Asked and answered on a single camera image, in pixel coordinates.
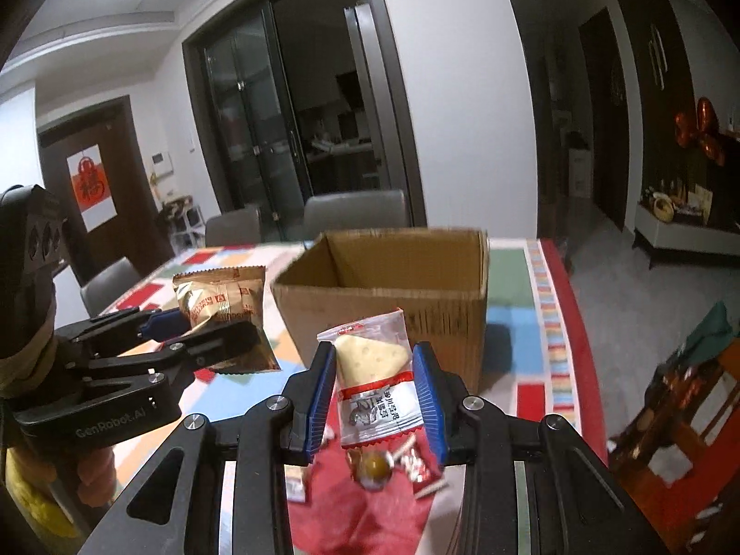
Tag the brown wooden door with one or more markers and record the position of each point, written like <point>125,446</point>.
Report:
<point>133,185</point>

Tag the red foil balloon bunch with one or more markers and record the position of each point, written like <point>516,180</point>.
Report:
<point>705,121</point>

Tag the wooden chair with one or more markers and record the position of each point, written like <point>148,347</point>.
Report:
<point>682,416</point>

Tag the white lollipop stick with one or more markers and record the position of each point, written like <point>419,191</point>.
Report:
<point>431,488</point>

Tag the white storage shelf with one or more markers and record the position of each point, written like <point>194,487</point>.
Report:
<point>185,222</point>

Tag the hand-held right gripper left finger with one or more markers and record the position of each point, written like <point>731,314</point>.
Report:
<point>321,399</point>

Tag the red door poster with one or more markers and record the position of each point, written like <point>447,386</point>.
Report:
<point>92,188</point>

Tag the clear cheese-print snack packet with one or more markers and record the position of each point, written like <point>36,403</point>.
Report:
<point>370,358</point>

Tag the dark glass sliding door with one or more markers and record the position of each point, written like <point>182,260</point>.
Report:
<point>260,127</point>

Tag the white low sideboard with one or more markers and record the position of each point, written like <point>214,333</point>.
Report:
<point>688,240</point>

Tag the patchwork tablecloth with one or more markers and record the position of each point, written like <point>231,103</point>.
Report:
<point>520,300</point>

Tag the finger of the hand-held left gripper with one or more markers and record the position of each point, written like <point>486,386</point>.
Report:
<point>165,322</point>
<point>225,344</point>

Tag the golden snack packet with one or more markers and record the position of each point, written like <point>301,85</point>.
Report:
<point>219,300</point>

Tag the green cloth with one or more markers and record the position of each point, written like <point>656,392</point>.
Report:
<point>714,329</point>

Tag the cardboard box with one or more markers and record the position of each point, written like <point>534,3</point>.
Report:
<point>358,306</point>

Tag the person's left hand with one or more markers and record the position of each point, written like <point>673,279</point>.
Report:
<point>95,471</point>

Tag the small white snack packet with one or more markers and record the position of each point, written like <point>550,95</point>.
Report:
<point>298,483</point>

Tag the white intercom panel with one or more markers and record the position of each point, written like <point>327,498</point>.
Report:
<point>162,163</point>

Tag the round olive wrapped candy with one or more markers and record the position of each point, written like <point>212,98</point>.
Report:
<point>371,465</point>

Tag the beige gift bag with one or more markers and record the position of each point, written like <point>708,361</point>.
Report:
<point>702,202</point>

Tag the woven basket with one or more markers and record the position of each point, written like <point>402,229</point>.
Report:
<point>662,208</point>

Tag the red and white candy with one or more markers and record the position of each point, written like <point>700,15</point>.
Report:
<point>413,465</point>

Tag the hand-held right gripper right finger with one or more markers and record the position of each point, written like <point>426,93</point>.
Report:
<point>429,404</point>

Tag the wide grey dining chair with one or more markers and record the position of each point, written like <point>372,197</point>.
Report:
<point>352,211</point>

